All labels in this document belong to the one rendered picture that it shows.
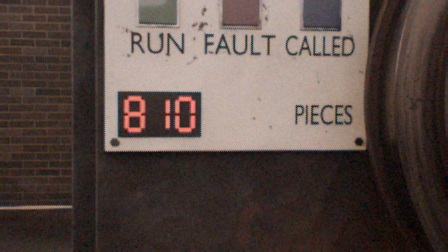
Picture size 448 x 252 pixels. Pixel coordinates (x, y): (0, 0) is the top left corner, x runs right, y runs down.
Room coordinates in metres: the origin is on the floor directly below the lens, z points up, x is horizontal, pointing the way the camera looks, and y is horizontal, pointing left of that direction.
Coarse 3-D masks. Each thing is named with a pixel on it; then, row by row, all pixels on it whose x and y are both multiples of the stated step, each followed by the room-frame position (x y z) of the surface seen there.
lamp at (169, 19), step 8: (144, 0) 0.66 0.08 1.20; (152, 0) 0.66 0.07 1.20; (160, 0) 0.66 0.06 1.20; (168, 0) 0.66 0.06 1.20; (176, 0) 0.67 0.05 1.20; (144, 8) 0.66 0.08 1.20; (152, 8) 0.66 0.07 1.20; (160, 8) 0.66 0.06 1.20; (168, 8) 0.66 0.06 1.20; (176, 8) 0.67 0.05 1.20; (144, 16) 0.66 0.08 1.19; (152, 16) 0.66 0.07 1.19; (160, 16) 0.66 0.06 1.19; (168, 16) 0.66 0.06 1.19; (176, 16) 0.67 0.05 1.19; (168, 24) 0.67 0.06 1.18
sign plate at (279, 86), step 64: (128, 0) 0.66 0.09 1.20; (192, 0) 0.67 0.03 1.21; (128, 64) 0.66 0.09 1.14; (192, 64) 0.67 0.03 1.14; (256, 64) 0.68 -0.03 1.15; (320, 64) 0.69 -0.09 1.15; (128, 128) 0.66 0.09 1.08; (192, 128) 0.67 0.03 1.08; (256, 128) 0.68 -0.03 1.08; (320, 128) 0.69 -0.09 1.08
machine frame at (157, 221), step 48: (96, 0) 0.68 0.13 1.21; (96, 48) 0.68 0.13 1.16; (96, 96) 0.68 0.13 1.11; (96, 144) 0.69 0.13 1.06; (96, 192) 0.69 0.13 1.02; (144, 192) 0.69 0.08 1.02; (192, 192) 0.69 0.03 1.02; (240, 192) 0.70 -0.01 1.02; (288, 192) 0.71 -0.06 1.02; (336, 192) 0.71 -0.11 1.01; (96, 240) 0.68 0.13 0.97; (144, 240) 0.69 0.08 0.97; (192, 240) 0.69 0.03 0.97; (240, 240) 0.70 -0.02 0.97; (288, 240) 0.71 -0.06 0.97; (336, 240) 0.71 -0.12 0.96; (384, 240) 0.72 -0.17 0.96
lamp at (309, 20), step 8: (304, 0) 0.68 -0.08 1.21; (312, 0) 0.68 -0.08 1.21; (320, 0) 0.68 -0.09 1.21; (328, 0) 0.69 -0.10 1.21; (336, 0) 0.69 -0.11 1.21; (304, 8) 0.68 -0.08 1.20; (312, 8) 0.68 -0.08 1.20; (320, 8) 0.69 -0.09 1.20; (328, 8) 0.69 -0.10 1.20; (336, 8) 0.69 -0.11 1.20; (304, 16) 0.68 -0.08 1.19; (312, 16) 0.68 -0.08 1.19; (320, 16) 0.69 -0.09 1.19; (328, 16) 0.69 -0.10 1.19; (336, 16) 0.69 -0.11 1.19; (304, 24) 0.68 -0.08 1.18; (312, 24) 0.68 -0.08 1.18; (320, 24) 0.69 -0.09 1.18; (328, 24) 0.69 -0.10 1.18; (336, 24) 0.69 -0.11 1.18
